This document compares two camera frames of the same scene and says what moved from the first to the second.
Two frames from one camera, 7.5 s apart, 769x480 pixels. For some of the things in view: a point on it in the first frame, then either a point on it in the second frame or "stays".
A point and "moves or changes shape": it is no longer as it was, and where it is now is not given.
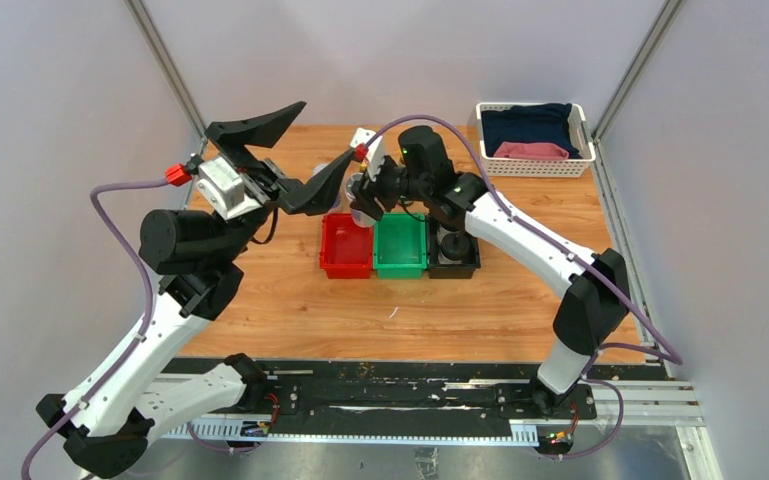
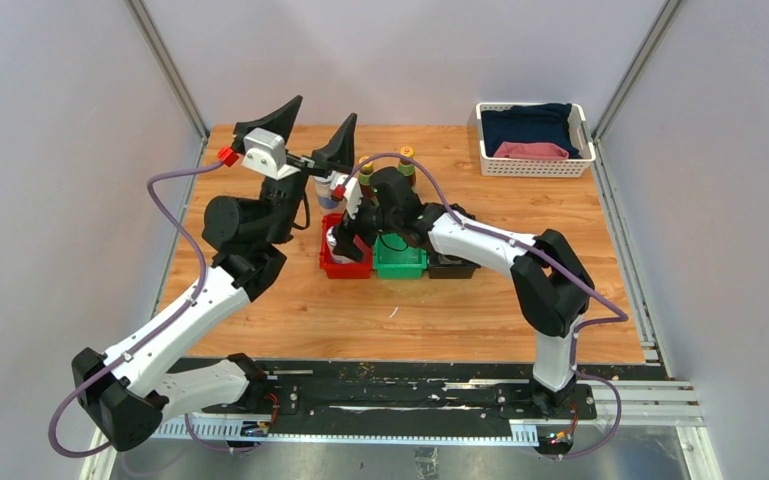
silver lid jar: (359, 218) moves or changes shape
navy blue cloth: (532, 123) stays
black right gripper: (365, 194) to (346, 245)
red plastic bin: (346, 250) stays
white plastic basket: (564, 167) stays
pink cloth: (523, 150) stays
